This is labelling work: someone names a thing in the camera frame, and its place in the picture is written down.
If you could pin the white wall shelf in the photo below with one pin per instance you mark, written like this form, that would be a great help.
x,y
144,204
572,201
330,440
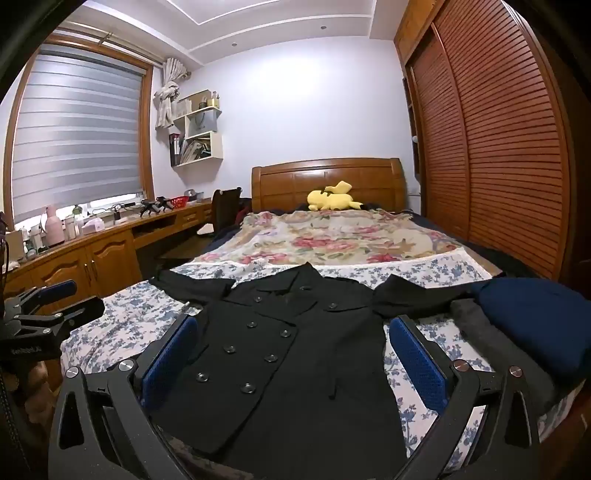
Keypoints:
x,y
214,147

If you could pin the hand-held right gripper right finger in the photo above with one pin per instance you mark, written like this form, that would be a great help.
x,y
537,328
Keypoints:
x,y
418,364

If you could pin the black tripod stand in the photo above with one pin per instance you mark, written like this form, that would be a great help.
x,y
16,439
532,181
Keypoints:
x,y
154,206

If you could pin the yellow plush toy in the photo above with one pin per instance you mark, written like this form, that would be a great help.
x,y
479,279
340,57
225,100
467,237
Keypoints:
x,y
332,199

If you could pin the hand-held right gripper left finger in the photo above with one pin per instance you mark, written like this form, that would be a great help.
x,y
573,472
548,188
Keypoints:
x,y
168,360

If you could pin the wooden headboard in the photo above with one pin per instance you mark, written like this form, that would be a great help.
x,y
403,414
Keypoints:
x,y
286,180

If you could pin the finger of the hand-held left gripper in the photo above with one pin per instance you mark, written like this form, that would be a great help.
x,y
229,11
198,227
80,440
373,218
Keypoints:
x,y
83,309
57,290

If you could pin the navy folded garment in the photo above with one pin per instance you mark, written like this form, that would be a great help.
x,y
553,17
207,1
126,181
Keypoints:
x,y
540,314

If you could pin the wooden window frame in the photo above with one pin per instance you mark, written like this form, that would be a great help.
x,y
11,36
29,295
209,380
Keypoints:
x,y
147,138

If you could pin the white jar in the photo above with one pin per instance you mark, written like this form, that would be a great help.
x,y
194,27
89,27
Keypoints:
x,y
70,228

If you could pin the black double-breasted coat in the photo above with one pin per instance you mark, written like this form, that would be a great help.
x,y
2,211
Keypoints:
x,y
295,332

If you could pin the wooden desk cabinet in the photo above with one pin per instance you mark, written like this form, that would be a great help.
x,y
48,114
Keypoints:
x,y
106,258

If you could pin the dark wooden chair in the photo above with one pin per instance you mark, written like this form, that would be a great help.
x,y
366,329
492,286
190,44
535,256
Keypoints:
x,y
226,207

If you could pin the grey striped window blind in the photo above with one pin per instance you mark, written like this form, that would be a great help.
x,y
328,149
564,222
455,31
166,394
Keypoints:
x,y
78,134

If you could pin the red basket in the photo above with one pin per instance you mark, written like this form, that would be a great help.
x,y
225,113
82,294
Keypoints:
x,y
179,203

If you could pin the cream tied curtain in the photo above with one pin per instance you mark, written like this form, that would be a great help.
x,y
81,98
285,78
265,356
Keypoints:
x,y
164,106

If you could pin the red floral blanket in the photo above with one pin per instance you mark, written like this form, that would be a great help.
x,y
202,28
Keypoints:
x,y
332,235

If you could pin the blue floral bedsheet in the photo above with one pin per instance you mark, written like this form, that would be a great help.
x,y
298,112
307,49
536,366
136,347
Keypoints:
x,y
129,314

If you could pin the wooden louvered wardrobe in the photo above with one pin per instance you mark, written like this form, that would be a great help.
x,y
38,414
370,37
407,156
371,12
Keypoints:
x,y
498,161

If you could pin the white kettle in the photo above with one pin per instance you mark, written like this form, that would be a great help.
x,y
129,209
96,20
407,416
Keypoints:
x,y
35,240

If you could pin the pink bottle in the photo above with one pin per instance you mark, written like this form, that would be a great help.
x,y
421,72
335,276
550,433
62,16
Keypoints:
x,y
53,230

